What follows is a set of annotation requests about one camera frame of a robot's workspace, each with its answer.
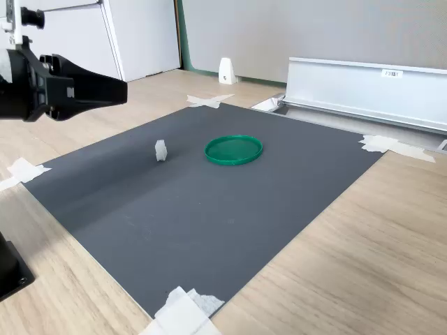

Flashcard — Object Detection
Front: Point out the round green lid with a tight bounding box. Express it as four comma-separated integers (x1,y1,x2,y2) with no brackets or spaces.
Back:
204,135,265,168

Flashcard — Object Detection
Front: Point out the white cabinet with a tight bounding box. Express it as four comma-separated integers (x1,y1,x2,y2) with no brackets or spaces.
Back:
0,0,183,84

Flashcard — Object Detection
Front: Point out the white tape cross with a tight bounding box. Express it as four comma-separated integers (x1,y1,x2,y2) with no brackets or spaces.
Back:
358,134,437,164
138,285,226,335
186,93,235,110
0,157,53,193

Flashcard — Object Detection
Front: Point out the dark grey mat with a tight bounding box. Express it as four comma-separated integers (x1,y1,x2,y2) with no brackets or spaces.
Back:
21,102,390,320

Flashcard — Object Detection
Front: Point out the grey partition panel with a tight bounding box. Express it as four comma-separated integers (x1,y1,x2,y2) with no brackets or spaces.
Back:
174,0,447,87

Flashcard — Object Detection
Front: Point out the small white camera box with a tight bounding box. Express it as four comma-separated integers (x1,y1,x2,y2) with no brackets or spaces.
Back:
0,0,46,47

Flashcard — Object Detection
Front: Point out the small white bracket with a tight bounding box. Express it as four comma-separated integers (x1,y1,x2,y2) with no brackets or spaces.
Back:
218,57,237,85

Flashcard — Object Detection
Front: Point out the silver cable duct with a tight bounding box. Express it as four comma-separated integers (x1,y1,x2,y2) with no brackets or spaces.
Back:
250,57,447,155

